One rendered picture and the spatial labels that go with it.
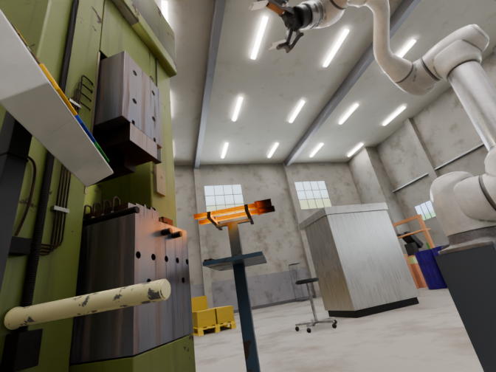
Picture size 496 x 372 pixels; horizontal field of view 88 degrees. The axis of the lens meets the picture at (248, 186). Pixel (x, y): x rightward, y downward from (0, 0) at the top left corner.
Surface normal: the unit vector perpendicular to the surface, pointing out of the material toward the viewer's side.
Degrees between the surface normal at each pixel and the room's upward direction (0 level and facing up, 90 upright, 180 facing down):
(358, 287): 90
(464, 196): 87
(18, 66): 90
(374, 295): 90
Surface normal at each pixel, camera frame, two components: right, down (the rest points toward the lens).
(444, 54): -0.87, -0.11
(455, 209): -0.74, -0.13
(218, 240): 0.25, -0.42
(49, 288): 0.95, -0.25
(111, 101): -0.28, -0.33
